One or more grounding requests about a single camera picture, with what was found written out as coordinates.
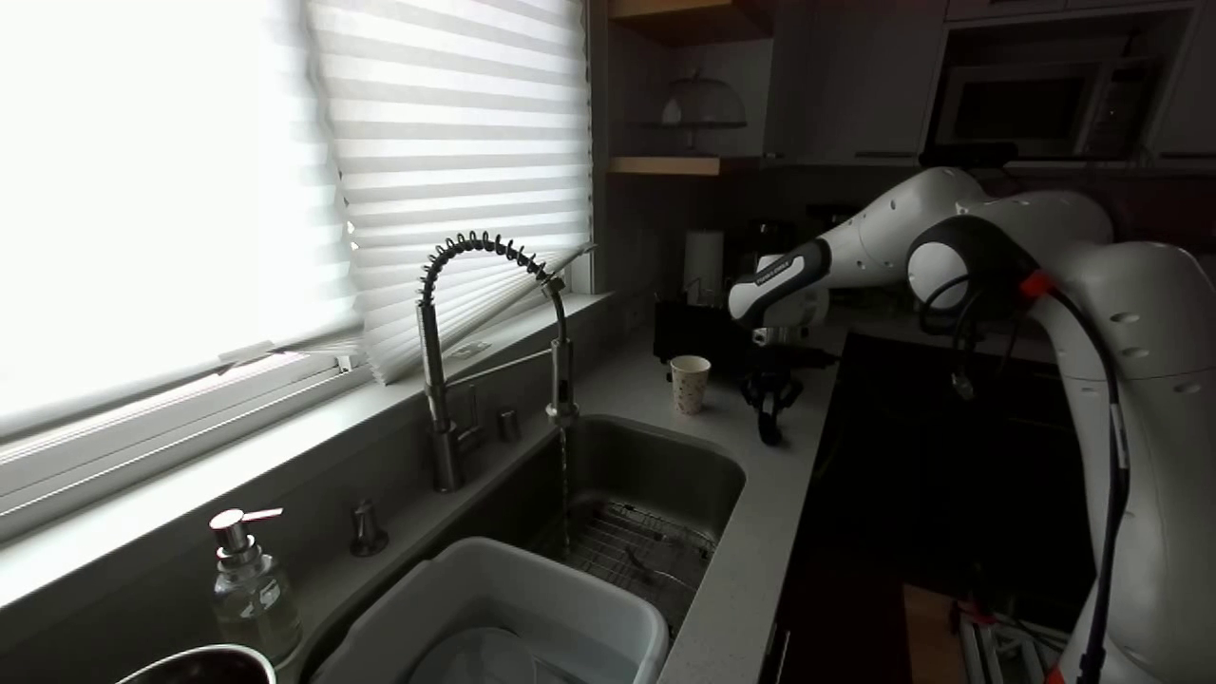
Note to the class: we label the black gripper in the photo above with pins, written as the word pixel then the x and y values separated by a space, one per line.
pixel 771 370

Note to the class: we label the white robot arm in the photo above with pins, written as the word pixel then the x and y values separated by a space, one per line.
pixel 1133 340

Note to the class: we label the white paper cup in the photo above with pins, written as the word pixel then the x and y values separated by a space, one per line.
pixel 691 380

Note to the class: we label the stainless steel sink basin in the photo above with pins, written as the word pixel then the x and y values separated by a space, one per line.
pixel 531 497

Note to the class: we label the white plastic dish tub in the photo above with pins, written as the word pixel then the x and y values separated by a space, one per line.
pixel 497 613

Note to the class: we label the white window blind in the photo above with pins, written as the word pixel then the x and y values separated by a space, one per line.
pixel 455 119

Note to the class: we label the clear soap dispenser bottle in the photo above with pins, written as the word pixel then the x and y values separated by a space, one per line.
pixel 253 596

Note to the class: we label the steel pot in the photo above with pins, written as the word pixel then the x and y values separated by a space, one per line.
pixel 220 663

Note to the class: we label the wire sink grid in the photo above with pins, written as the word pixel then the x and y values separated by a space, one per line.
pixel 635 549

